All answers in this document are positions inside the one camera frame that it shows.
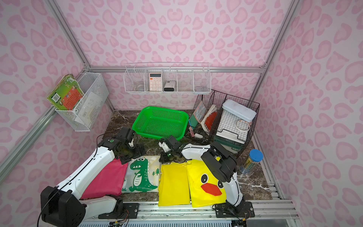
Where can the colourful picture book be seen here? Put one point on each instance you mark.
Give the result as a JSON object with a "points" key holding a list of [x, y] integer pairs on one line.
{"points": [[198, 115]]}

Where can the wrist white camera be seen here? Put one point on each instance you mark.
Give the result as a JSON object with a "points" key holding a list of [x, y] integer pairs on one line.
{"points": [[164, 146], [130, 140]]}

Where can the white round dish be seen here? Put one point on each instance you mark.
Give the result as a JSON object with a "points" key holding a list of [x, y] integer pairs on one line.
{"points": [[140, 87]]}

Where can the red white booklet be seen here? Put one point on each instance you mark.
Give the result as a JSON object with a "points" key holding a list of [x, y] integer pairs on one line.
{"points": [[209, 119]]}

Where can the magenta raincoat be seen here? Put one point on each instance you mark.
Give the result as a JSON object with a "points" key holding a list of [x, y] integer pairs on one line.
{"points": [[108, 182]]}

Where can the black wire organizer rack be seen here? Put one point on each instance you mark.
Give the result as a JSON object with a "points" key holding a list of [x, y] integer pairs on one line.
{"points": [[218, 98]]}

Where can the white dinosaur raincoat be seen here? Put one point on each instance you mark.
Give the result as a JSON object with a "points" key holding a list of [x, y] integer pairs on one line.
{"points": [[142, 175]]}

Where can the white paper sheet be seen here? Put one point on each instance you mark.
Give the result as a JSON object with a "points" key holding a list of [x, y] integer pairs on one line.
{"points": [[87, 111]]}

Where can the green red book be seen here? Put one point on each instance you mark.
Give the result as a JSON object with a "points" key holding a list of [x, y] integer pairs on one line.
{"points": [[67, 94]]}

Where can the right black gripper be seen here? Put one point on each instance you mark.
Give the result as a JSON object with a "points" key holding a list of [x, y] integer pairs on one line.
{"points": [[166, 156]]}

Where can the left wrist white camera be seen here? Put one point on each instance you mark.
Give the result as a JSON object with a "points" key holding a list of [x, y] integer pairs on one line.
{"points": [[130, 140]]}

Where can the plain yellow raincoat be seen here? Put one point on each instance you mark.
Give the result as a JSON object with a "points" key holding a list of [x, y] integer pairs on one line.
{"points": [[174, 185]]}

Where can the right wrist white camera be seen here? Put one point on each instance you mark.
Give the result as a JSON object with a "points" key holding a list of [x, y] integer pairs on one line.
{"points": [[164, 146]]}

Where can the pink white calculator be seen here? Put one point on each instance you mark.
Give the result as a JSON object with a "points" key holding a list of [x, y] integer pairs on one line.
{"points": [[155, 82]]}

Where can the small grey white device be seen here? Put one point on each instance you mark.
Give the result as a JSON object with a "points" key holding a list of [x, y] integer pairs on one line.
{"points": [[170, 86]]}

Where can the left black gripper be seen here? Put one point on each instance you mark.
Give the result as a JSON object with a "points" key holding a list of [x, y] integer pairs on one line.
{"points": [[128, 154]]}

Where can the white wire shelf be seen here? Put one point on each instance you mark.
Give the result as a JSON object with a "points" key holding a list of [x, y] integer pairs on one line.
{"points": [[189, 79]]}

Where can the white wire wall basket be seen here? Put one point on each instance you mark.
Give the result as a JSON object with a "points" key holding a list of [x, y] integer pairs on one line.
{"points": [[89, 82]]}

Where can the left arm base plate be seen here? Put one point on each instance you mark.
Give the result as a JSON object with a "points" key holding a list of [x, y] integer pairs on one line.
{"points": [[122, 211]]}

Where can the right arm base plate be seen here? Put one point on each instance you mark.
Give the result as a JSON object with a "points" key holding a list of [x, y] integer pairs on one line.
{"points": [[226, 210]]}

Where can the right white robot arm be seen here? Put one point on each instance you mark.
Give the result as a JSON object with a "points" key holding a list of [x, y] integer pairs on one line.
{"points": [[211, 171]]}

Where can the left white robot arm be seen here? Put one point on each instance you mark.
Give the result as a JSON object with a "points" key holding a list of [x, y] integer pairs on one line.
{"points": [[61, 205]]}

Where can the white plastic lidded box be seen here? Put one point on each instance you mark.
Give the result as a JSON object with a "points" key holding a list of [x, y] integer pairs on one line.
{"points": [[236, 122]]}

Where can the yellow duck raincoat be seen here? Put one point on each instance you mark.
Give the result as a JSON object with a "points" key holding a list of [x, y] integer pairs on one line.
{"points": [[205, 189]]}

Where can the blue lid clear jar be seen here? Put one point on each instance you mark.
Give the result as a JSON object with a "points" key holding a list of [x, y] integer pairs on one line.
{"points": [[254, 157]]}

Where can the green plastic basket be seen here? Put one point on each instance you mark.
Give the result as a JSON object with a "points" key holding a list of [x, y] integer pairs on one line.
{"points": [[157, 123]]}

